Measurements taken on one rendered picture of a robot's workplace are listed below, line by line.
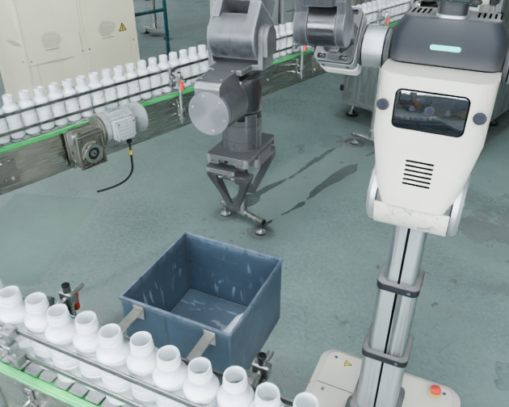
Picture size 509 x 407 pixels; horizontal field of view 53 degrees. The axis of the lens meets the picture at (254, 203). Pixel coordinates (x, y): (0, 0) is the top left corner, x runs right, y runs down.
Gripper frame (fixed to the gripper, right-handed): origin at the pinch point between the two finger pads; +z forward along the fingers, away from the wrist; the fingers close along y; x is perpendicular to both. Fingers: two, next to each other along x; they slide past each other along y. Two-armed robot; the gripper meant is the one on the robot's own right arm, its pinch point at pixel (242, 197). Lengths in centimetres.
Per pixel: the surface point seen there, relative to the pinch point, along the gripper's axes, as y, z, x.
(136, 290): -18, 47, -40
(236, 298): -43, 64, -23
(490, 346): -137, 139, 61
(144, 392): 16.1, 33.8, -11.6
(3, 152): -56, 41, -125
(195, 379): 16.3, 24.7, -0.8
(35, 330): 15.9, 28.8, -35.2
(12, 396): 19, 49, -45
